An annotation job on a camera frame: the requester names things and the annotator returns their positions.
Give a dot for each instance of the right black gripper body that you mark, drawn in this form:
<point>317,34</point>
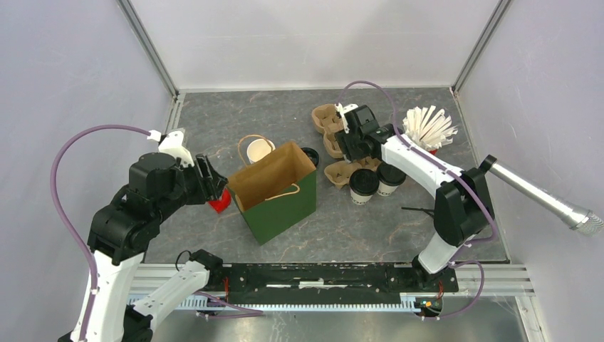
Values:
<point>351,148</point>

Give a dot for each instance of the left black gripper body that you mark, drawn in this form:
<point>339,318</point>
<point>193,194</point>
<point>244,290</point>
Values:
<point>194,190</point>

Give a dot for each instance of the single black lid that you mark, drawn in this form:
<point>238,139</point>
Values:
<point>390,175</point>

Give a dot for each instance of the single white paper cup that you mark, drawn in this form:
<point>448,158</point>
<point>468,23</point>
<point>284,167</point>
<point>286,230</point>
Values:
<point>386,189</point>

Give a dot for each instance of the stack of black lids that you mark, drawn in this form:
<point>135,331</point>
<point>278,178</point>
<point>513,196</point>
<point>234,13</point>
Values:
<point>312,154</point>

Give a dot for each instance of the stack of white paper cups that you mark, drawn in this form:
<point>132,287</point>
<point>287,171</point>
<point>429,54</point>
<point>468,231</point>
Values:
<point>259,149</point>

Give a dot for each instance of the green paper bag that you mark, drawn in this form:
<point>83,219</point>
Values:
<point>276,192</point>

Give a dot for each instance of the single cardboard cup carrier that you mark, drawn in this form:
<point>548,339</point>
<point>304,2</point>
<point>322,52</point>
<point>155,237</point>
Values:
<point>339,173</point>

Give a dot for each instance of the stack of cardboard cup carriers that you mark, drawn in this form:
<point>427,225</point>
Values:
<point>327,123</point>

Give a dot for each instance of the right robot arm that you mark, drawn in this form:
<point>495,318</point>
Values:
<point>450,236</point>

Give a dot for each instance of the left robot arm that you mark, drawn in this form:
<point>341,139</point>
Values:
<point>119,237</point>

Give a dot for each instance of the red D-shaped object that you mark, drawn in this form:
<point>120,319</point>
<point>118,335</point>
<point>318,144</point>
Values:
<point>221,204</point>

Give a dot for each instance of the silver microphone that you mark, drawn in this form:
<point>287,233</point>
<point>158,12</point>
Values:
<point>577,218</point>

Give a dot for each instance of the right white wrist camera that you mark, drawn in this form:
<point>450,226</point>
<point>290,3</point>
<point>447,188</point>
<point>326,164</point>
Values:
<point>346,114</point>

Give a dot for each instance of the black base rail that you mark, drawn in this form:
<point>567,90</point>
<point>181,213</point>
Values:
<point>326,283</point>

